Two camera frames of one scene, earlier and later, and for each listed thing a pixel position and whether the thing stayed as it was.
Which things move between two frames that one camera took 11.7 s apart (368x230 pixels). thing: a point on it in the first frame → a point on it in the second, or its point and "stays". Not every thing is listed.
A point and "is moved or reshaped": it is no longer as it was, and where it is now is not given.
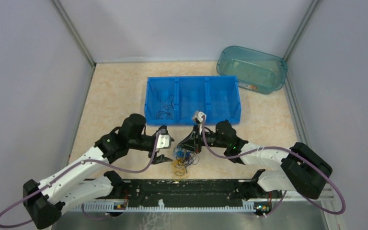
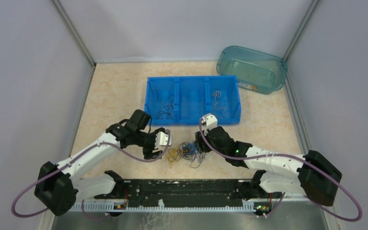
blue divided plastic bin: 174,100 stays
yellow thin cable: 179,165 is moved or reshaped
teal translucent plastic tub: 256,70 stays
